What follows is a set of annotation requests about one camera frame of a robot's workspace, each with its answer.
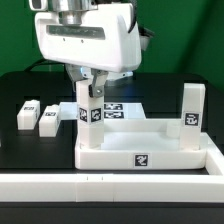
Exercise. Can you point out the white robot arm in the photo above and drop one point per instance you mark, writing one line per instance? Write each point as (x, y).
(71, 11)

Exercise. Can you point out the white L-shaped obstacle fence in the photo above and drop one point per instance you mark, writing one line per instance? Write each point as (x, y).
(207, 188)

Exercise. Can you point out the white desk top tray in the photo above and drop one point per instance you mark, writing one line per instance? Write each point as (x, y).
(141, 144)

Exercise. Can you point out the white fiducial marker plate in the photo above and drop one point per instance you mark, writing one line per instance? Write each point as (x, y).
(112, 110)

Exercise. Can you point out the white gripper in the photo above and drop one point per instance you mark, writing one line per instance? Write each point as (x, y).
(102, 41)

